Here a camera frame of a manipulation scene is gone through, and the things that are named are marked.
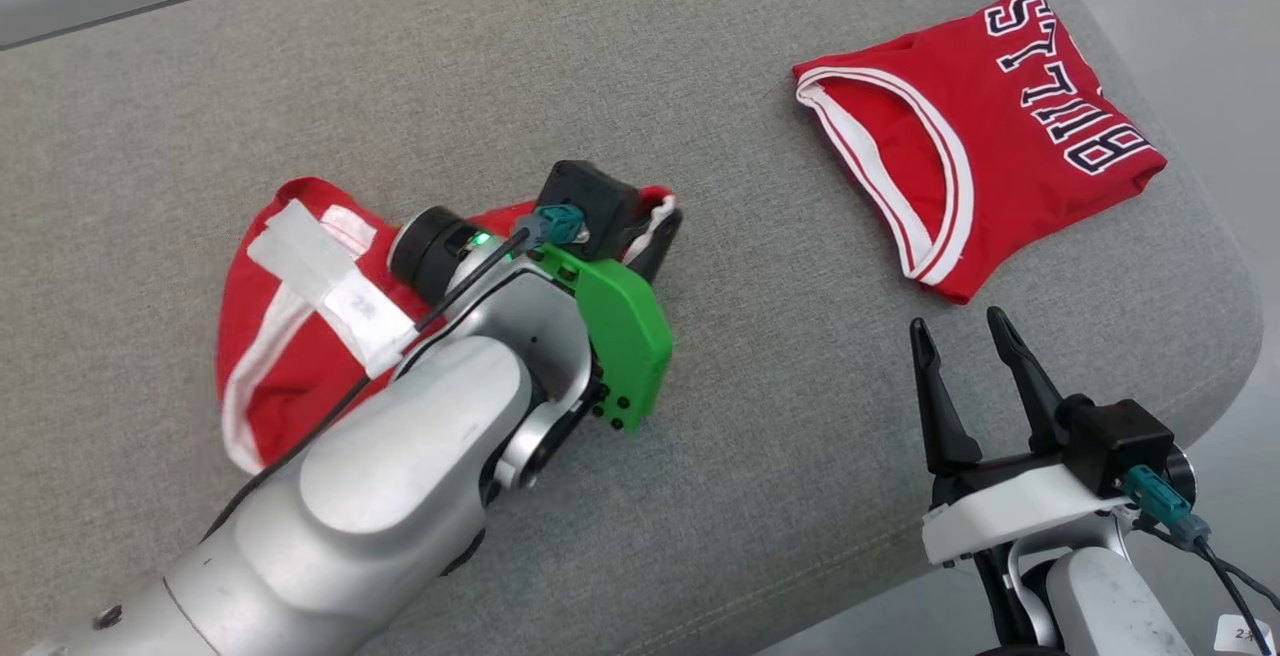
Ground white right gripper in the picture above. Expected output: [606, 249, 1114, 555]
[910, 306, 1133, 567]

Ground white paper tag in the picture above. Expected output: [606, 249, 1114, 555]
[1215, 616, 1273, 652]

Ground red shorts with white stripes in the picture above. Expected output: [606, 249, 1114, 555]
[217, 176, 681, 475]

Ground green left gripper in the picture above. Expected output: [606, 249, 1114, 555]
[530, 208, 684, 434]

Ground red folded Bulls jersey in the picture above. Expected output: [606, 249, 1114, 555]
[793, 0, 1168, 305]

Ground black cable with teal connector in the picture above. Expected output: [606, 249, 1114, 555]
[205, 201, 588, 542]
[1125, 466, 1280, 656]

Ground grey fabric sofa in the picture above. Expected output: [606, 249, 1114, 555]
[0, 0, 1263, 656]

